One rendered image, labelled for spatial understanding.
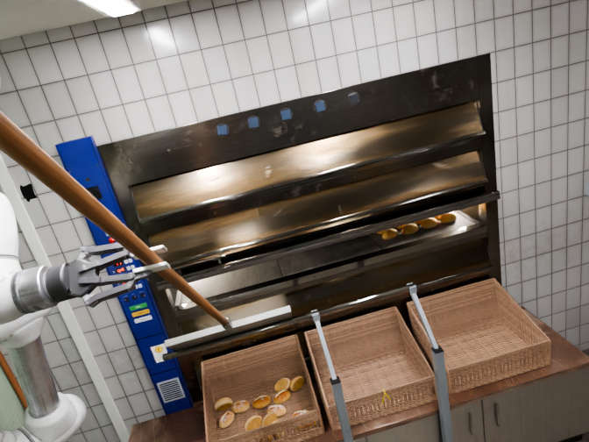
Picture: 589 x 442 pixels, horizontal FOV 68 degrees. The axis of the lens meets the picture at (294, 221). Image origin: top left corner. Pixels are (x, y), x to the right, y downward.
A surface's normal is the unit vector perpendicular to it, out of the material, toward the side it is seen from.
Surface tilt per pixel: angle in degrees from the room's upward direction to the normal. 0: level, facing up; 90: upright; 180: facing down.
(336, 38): 90
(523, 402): 90
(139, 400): 90
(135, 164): 90
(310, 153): 70
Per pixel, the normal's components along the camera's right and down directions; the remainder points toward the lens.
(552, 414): 0.17, 0.32
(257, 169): 0.09, -0.01
